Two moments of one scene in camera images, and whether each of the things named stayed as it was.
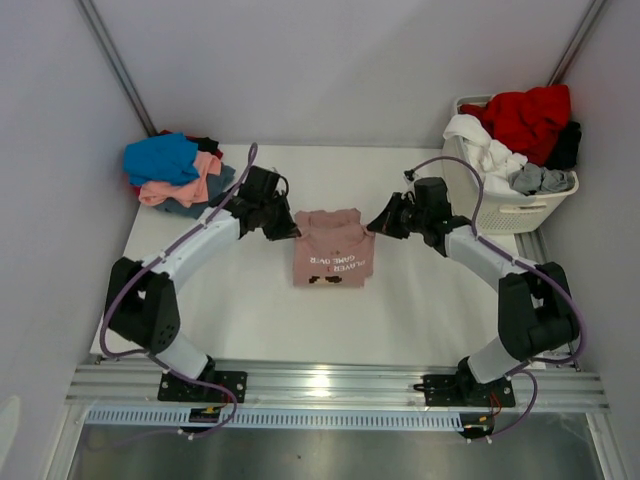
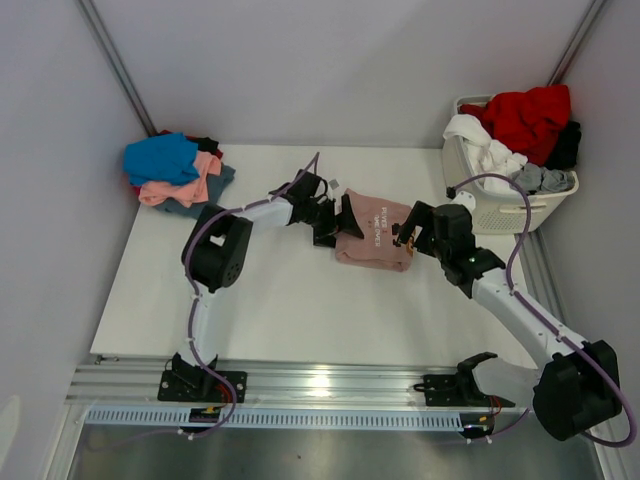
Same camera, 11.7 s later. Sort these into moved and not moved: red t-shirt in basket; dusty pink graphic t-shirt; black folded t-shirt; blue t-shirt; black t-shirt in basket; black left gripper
Moved: dusty pink graphic t-shirt; black left gripper
Not moved: blue t-shirt; red t-shirt in basket; black folded t-shirt; black t-shirt in basket
